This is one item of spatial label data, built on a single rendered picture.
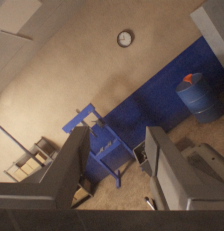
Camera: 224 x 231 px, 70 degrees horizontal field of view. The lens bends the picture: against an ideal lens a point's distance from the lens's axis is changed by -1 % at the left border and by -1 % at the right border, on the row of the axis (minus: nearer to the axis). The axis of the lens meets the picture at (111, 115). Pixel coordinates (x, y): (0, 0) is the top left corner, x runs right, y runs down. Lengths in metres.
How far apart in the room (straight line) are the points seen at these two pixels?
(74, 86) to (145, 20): 2.06
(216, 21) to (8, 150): 5.49
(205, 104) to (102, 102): 2.15
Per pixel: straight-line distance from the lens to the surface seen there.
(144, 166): 2.95
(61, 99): 4.03
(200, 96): 3.47
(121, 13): 3.89
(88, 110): 3.39
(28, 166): 4.66
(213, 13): 3.77
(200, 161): 1.14
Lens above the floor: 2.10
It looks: 13 degrees down
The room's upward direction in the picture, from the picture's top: 42 degrees counter-clockwise
